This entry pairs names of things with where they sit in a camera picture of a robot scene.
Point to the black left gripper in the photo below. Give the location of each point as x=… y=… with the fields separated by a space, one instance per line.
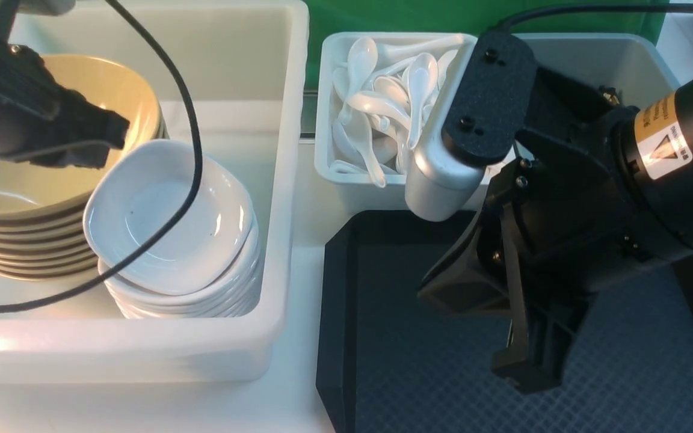
x=35 y=121

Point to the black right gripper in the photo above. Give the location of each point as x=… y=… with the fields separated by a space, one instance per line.
x=555 y=228

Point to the white square sauce dish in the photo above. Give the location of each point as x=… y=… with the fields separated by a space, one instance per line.
x=142 y=192

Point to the tan noodle bowl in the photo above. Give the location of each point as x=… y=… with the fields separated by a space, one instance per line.
x=108 y=85

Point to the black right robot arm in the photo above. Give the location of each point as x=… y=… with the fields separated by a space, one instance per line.
x=664 y=145

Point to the black textured serving tray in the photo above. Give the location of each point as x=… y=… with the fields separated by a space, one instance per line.
x=387 y=362

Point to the stack of tan bowls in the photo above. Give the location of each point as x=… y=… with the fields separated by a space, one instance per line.
x=48 y=242

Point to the large white plastic tub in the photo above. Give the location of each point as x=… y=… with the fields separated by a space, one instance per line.
x=245 y=65

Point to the stack of white dishes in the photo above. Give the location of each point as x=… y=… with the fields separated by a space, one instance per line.
x=233 y=294

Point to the green backdrop cloth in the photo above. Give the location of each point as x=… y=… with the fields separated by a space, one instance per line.
x=471 y=17

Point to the light grey spoon bin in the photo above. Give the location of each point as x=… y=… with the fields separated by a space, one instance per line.
x=382 y=62

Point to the pile of white soup spoons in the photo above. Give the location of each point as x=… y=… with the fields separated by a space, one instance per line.
x=420 y=85

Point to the blue-grey chopstick bin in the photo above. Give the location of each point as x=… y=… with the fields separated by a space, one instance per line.
x=628 y=63

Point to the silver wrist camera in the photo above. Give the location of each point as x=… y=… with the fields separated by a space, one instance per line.
x=472 y=125

